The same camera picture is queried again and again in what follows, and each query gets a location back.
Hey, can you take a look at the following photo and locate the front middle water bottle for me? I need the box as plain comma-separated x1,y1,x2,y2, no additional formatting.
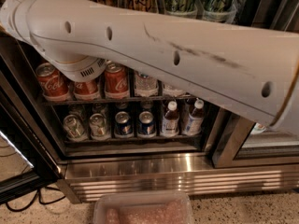
163,83,185,97

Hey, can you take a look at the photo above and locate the green lacroix can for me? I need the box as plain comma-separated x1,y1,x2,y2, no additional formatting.
164,0,197,19
201,0,234,23

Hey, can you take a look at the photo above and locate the front right coca cola can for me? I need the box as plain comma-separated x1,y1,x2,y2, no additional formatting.
105,61,129,99

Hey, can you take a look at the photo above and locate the fridge right glass door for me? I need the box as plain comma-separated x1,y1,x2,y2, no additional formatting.
212,0,299,168

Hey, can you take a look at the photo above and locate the front left water bottle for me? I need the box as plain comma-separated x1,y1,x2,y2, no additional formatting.
135,72,158,97

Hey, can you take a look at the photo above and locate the green lacroix can right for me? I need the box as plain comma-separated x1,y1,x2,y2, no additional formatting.
201,0,234,23

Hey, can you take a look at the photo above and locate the tea bottle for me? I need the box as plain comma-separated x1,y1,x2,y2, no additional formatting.
181,99,205,136
161,101,179,137

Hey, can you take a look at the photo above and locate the right tea bottle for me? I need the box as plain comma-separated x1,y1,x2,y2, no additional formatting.
181,99,205,136

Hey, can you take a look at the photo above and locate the water bottle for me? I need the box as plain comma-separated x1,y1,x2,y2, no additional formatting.
135,72,158,97
163,83,185,97

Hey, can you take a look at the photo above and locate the front left coca cola can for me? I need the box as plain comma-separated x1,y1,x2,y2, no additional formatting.
36,63,70,102

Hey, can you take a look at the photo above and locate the left tea bottle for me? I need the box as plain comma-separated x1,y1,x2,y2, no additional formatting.
161,101,179,137

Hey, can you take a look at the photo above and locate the coca cola can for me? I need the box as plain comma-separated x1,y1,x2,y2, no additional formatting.
36,63,70,102
74,79,101,101
105,61,129,99

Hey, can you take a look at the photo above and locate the blue pepsi can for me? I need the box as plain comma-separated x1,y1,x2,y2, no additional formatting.
137,111,156,138
114,111,134,138

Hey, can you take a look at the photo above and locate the stainless steel fridge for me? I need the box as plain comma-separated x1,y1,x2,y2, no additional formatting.
0,0,299,203

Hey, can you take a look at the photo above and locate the green lacroix can left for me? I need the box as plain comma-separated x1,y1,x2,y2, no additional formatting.
164,0,197,19

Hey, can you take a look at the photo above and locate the middle wire shelf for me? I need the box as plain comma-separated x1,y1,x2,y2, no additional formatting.
37,94,192,105

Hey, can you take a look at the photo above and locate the right blue pepsi can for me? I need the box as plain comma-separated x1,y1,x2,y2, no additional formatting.
137,111,156,138

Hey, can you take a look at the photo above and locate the left blue pepsi can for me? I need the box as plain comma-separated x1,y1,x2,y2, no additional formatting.
114,111,134,138

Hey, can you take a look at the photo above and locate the front middle coca cola can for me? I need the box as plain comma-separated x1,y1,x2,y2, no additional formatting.
74,79,101,101

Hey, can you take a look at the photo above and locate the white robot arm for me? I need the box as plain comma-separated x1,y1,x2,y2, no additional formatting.
1,0,299,135

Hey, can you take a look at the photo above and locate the open fridge door left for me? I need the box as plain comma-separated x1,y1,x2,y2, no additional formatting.
0,60,59,204

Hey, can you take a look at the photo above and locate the clear plastic bin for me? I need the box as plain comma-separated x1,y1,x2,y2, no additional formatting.
93,190,194,224

